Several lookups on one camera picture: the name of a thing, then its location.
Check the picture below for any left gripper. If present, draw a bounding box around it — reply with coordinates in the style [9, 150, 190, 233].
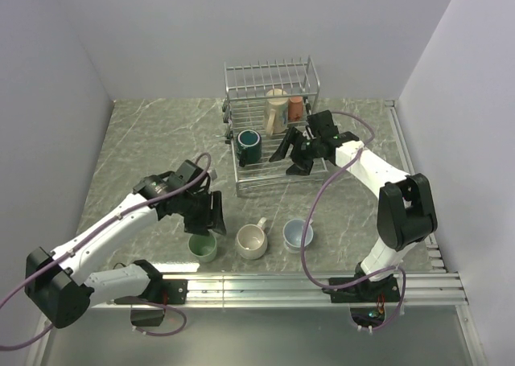
[179, 190, 226, 237]

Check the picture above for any dark green mug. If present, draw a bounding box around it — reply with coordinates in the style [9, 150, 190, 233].
[236, 129, 262, 167]

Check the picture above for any light blue mug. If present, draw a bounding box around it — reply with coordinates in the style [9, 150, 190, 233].
[282, 219, 314, 253]

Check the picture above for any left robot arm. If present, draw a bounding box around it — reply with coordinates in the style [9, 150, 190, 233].
[24, 160, 226, 328]

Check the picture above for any light green cup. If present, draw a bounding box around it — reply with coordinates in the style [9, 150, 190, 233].
[188, 234, 217, 263]

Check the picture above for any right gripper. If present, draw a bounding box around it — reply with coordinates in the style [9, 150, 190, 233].
[270, 127, 322, 177]

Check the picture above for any aluminium rail frame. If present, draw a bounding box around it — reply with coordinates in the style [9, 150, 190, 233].
[31, 98, 487, 365]

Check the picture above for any metal dish rack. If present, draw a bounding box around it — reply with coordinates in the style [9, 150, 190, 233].
[222, 56, 328, 196]

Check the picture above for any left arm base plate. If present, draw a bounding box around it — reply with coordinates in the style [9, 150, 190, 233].
[113, 279, 188, 337]

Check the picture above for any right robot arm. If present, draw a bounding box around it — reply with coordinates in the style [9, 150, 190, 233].
[270, 110, 438, 301]

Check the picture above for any cream tall mug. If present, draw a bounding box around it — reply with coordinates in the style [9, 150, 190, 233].
[263, 88, 289, 137]

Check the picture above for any pink mug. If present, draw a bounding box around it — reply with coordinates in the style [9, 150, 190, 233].
[288, 96, 304, 122]

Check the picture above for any beige speckled mug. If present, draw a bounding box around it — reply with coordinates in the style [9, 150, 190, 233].
[235, 217, 268, 260]

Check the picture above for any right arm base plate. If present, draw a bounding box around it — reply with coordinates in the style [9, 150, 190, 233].
[328, 275, 402, 329]

